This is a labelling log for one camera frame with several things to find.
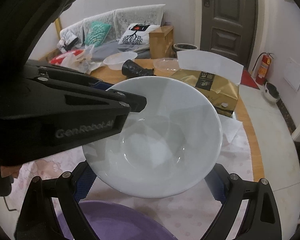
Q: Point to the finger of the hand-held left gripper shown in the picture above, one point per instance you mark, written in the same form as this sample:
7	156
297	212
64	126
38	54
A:
101	85
136	103

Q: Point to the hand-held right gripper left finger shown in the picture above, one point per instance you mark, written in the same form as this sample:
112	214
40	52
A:
83	182

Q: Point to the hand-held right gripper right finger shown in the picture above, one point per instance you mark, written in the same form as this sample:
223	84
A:
216	186

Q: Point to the white ceramic bowl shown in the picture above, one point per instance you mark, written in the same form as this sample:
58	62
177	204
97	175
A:
152	135

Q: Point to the purple plate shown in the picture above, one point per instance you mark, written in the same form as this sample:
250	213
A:
120	220

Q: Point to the person's left hand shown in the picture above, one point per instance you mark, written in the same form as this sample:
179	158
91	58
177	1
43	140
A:
8	171

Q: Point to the white plastic bag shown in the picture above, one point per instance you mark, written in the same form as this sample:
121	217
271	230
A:
86	63

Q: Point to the white plastic bowl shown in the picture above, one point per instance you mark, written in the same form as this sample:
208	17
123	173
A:
118	60

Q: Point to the black pouch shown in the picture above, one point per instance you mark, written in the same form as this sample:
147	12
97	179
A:
136	68

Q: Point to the grey sofa with lace cover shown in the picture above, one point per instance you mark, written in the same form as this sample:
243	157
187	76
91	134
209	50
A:
110	48

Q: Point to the red lidded container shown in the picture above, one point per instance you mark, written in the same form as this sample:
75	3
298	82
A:
58	59

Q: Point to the teal patterned pillow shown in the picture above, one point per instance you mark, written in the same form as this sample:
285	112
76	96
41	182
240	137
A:
97	33

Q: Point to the grey pillow with tree print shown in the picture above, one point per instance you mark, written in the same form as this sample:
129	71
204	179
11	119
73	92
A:
67	40

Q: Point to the white pillow with tree print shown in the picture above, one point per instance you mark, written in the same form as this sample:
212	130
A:
133	35

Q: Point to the round trash bin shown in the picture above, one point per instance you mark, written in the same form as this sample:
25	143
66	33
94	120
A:
185	50

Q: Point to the gold tissue pack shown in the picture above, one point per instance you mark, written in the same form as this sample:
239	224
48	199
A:
215	91

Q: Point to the red doormat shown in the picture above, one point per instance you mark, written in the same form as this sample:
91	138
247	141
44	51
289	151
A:
250	78

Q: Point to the dark grey door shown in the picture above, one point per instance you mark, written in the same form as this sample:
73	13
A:
227	30

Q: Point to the red fire extinguisher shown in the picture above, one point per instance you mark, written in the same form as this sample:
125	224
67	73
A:
263	68

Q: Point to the yellow wooden post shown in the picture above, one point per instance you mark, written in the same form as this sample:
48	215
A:
58	30

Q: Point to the white wall panel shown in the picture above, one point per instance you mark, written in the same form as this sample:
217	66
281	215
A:
293	73

